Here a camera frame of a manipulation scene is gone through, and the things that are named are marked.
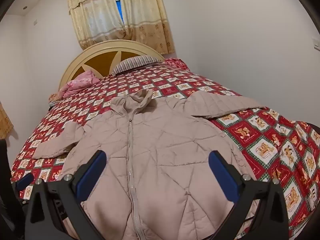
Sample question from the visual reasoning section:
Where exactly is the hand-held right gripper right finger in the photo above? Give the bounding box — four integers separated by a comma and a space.
208, 150, 297, 240

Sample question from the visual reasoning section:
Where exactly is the beige quilted jacket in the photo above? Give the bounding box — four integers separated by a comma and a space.
32, 89, 267, 240

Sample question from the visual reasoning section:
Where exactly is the cream floral curtain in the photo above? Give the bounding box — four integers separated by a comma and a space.
66, 0, 175, 54

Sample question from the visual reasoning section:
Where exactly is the pink quilt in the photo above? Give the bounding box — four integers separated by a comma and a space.
59, 70, 100, 99

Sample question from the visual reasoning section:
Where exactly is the yellow patterned cloth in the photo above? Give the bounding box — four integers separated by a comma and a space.
0, 102, 14, 139

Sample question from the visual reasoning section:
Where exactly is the striped pillow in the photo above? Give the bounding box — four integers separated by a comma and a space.
111, 56, 162, 75

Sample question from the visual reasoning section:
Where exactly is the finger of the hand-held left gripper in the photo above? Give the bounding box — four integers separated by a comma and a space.
14, 173, 35, 192

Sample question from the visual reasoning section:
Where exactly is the window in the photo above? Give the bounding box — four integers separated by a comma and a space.
111, 0, 125, 24

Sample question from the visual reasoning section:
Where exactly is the red checked printed bedspread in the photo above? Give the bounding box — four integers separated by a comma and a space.
10, 62, 320, 239

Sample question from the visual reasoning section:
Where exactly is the cream wooden headboard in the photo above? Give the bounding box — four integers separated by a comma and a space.
58, 39, 165, 91

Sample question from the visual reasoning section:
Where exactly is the red patterned cloth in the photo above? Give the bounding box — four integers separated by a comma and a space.
164, 58, 188, 70

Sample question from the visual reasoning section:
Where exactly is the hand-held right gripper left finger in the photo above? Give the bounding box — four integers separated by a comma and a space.
25, 150, 108, 240

